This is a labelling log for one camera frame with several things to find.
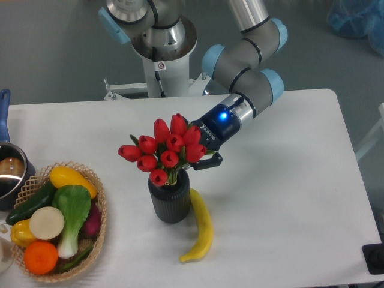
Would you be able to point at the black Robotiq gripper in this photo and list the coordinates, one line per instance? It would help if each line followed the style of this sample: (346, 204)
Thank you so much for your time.
(216, 127)

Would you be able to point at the red tulip bouquet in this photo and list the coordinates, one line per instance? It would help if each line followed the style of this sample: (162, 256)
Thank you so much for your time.
(163, 155)

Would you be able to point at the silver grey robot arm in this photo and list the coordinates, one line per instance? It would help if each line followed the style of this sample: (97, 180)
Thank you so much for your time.
(250, 91)

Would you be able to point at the dark grey ribbed vase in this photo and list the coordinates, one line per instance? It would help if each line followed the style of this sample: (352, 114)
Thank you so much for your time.
(172, 202)

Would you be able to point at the yellow banana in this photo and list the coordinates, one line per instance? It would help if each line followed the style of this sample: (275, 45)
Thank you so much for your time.
(205, 228)

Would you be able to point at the purple red sweet potato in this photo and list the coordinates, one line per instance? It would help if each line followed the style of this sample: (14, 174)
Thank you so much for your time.
(92, 225)

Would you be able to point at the green bok choy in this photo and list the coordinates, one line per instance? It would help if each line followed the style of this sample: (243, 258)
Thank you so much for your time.
(74, 202)

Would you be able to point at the yellow squash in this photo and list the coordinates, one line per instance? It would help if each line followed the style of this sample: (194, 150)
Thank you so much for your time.
(61, 176)

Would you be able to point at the woven wicker basket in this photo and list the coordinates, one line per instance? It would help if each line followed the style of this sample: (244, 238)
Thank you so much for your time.
(31, 186)

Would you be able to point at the dark green cucumber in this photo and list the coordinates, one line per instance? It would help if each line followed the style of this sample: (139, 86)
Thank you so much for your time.
(42, 198)

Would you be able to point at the white round radish slice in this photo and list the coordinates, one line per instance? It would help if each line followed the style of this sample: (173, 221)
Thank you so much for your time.
(46, 223)

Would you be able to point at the green bean pod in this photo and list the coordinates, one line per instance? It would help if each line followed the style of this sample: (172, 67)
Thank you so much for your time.
(76, 261)

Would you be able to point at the black device at table edge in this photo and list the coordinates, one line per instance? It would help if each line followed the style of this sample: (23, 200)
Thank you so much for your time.
(373, 255)

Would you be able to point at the orange fruit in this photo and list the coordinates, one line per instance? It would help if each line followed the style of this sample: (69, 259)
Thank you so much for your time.
(40, 257)

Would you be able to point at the yellow bell pepper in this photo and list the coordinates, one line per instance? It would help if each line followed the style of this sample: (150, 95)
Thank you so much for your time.
(21, 234)

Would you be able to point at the small garlic clove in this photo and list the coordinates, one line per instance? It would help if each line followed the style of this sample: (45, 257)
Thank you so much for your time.
(3, 229)

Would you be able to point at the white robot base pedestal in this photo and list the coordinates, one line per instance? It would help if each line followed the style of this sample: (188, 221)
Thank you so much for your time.
(165, 55)

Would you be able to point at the white frame at right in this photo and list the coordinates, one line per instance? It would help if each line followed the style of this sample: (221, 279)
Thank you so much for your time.
(371, 138)

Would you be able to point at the blue handled saucepan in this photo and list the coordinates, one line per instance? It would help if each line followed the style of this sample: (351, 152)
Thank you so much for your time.
(16, 169)

